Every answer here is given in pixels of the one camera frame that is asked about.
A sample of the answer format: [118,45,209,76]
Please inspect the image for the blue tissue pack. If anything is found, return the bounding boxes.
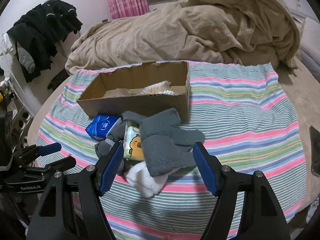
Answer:
[85,114,121,140]

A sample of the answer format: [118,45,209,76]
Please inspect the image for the beige fleece blanket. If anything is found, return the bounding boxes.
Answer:
[65,0,300,73]

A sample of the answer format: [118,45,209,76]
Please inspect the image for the black phone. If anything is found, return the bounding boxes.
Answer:
[309,126,320,177]

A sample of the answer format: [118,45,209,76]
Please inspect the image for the grey fuzzy glove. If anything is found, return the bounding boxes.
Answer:
[122,108,205,177]

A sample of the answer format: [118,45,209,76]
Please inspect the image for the brown cardboard box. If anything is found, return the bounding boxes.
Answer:
[77,61,190,121]

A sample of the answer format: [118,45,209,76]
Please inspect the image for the yellow duck tissue pack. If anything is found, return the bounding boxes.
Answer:
[123,121,144,161]

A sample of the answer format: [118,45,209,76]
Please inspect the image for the white socks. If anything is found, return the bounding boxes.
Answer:
[124,162,178,198]

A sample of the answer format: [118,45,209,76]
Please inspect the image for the grey dotted grip glove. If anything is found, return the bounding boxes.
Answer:
[95,121,126,159]

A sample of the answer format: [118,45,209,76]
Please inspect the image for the grey knit garment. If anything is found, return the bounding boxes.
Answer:
[17,42,35,74]

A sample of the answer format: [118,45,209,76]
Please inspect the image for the black clothes pile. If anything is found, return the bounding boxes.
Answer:
[7,0,82,83]

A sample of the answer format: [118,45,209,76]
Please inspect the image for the striped pastel blanket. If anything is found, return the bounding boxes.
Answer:
[36,61,307,239]

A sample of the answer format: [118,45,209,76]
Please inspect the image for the cotton swabs bag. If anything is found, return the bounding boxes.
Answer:
[139,81,177,95]

